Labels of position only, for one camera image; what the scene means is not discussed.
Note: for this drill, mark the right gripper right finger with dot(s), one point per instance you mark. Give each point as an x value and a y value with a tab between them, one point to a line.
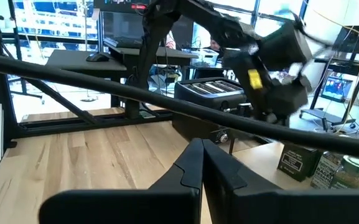
222	180

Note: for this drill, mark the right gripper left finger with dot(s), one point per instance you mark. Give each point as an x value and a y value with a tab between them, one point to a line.
185	174

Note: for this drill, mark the green black pepper tin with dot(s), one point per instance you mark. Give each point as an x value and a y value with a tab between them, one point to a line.
297	163

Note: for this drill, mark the bagel seasoning jar white lid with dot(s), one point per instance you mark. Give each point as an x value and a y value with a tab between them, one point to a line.
325	171

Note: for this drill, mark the spice jar green lid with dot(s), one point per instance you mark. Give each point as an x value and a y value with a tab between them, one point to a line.
353	174

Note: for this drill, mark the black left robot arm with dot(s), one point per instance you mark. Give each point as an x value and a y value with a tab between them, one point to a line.
149	62

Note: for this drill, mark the black rolling desk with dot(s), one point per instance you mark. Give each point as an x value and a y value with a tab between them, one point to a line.
344	67

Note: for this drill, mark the lit display screen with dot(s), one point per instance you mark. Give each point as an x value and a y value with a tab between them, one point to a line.
334	87

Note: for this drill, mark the person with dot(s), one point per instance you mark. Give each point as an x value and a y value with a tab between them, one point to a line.
213	45

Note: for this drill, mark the black four-slot toaster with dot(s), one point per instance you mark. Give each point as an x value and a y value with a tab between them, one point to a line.
198	101

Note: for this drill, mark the grey desk top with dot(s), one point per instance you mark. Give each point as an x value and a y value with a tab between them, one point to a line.
173	53
82	65

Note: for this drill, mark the black computer mouse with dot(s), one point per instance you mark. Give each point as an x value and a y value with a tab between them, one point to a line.
97	57

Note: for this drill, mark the black computer monitor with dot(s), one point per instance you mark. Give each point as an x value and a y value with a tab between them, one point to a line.
120	28

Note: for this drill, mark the wooden shelf black metal frame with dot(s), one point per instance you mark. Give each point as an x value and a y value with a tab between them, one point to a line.
260	165

